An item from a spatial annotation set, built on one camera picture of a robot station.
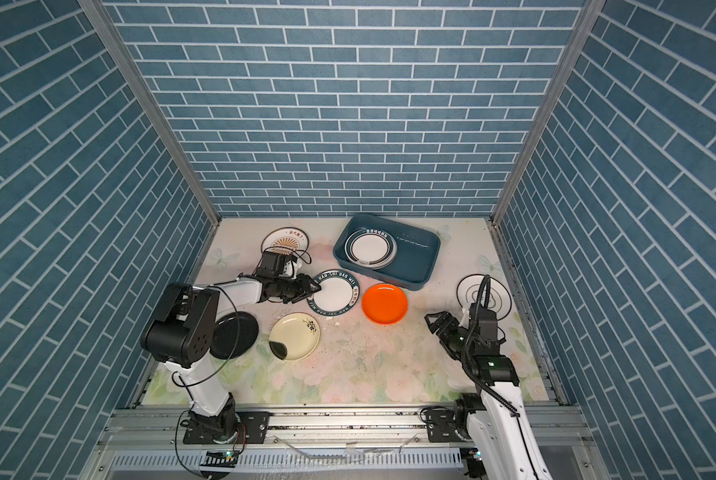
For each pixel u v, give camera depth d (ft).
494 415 1.70
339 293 3.28
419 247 3.62
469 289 3.27
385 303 3.16
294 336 2.92
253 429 2.41
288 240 3.71
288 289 2.77
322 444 2.38
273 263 2.62
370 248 3.58
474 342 2.00
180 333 1.62
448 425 2.42
